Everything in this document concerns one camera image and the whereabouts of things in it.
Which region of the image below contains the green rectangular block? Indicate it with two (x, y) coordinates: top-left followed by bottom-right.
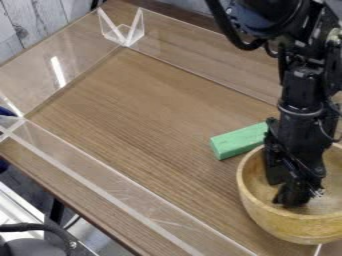
(210, 122), (267, 160)

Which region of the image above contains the black metal table leg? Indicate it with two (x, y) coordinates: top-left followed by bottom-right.
(49, 199), (65, 225)

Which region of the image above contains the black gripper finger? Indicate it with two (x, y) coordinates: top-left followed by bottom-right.
(265, 146), (289, 186)
(273, 159), (325, 208)

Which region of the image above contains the clear acrylic corner bracket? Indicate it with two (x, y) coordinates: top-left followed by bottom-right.
(96, 8), (144, 47)

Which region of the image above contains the clear acrylic enclosure wall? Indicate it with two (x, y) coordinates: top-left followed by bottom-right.
(0, 104), (257, 256)

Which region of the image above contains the black cable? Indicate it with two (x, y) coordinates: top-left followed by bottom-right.
(0, 223), (78, 256)

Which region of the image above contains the brown wooden bowl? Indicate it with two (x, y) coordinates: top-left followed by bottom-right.
(236, 144), (342, 245)

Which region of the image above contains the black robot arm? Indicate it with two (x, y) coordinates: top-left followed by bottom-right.
(204, 0), (342, 207)

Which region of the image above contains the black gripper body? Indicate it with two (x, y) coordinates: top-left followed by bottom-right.
(265, 104), (341, 167)

